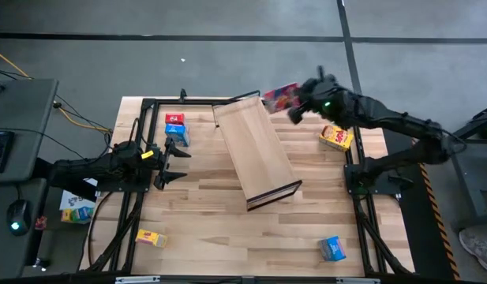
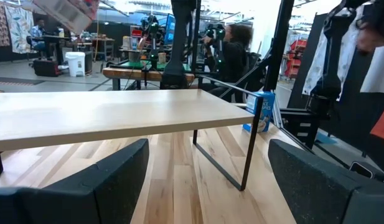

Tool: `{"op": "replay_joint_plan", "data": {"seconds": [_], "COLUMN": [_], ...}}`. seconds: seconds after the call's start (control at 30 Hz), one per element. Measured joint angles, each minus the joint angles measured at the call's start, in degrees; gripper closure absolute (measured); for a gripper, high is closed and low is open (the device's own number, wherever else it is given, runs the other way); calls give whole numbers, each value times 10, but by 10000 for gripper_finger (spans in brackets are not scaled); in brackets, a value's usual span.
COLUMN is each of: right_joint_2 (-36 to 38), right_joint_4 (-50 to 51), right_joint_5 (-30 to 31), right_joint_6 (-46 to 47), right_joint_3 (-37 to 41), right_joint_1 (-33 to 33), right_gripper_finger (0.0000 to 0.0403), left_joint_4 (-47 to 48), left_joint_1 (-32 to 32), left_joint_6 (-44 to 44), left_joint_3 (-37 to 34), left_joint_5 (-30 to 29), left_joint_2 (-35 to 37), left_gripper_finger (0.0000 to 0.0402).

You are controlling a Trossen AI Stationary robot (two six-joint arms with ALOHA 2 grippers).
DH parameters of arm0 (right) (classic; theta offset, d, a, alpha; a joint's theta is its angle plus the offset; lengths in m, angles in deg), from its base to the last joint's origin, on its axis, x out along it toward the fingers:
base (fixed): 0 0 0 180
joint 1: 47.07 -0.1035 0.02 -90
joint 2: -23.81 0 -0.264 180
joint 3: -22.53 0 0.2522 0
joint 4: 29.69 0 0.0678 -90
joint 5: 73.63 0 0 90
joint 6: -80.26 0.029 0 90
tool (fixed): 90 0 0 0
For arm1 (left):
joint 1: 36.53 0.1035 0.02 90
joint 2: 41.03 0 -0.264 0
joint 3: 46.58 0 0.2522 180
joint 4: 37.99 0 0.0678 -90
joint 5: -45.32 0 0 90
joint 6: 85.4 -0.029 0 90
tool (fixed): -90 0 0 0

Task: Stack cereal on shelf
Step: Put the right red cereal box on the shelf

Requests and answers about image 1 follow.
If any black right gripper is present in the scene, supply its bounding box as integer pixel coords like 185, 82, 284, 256
287, 65, 353, 129

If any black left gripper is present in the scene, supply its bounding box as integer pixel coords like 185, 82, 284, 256
139, 137, 192, 191

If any red cereal box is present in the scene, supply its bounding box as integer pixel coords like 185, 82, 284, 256
164, 112, 186, 126
262, 81, 303, 115

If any blue Rice Krispies box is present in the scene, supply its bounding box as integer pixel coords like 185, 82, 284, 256
164, 123, 191, 148
317, 235, 347, 263

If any yellow cereal box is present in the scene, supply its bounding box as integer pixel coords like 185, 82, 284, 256
318, 125, 354, 153
134, 229, 168, 249

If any colourful cereal box pack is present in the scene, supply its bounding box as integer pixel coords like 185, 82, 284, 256
60, 206, 96, 225

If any white printed paper sheet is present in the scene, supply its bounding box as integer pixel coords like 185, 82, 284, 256
59, 177, 99, 212

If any grey desk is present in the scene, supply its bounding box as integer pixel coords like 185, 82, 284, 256
0, 77, 59, 185
0, 177, 49, 281

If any black computer mouse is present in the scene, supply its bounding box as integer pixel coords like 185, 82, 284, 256
6, 199, 32, 237

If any black keyboard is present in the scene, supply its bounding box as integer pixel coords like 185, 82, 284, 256
0, 130, 15, 174

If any black mat with hazard stripes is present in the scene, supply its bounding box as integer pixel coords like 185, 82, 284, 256
379, 114, 462, 282

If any black metal stand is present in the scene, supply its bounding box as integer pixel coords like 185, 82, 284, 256
426, 103, 487, 232

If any person's grey shoe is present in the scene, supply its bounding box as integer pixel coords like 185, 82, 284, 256
459, 228, 487, 274

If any black aluminium table frame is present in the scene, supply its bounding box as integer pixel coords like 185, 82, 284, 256
81, 88, 416, 277

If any wooden shelf with black frame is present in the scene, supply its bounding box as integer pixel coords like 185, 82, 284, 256
212, 94, 303, 212

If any silver metal bracket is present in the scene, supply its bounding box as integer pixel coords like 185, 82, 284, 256
114, 275, 161, 284
335, 277, 381, 284

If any black cable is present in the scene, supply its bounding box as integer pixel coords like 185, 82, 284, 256
0, 126, 110, 159

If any yellow cable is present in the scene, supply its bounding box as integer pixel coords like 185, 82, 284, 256
0, 46, 112, 133

